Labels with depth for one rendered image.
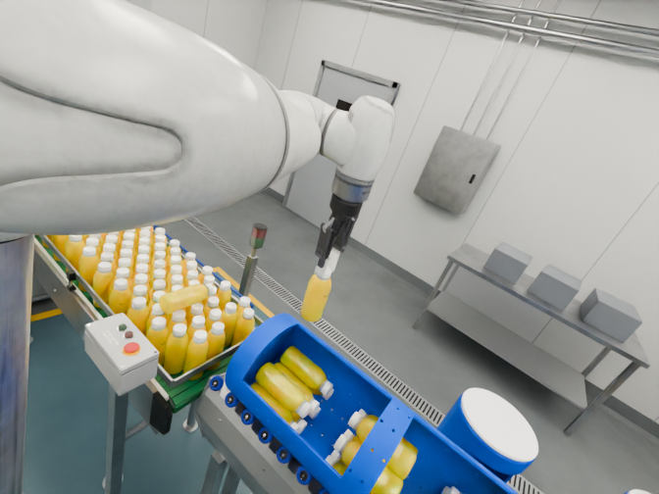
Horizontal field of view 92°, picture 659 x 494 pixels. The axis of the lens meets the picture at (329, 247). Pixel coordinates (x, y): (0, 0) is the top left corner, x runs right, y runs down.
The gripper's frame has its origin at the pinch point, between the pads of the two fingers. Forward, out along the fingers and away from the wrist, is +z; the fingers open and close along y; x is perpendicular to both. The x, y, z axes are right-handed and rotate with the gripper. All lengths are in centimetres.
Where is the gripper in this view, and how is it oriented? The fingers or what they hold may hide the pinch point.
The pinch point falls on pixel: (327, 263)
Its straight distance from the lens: 85.5
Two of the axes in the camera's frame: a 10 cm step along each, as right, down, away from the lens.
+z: -2.5, 8.0, 5.4
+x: -7.6, -5.1, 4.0
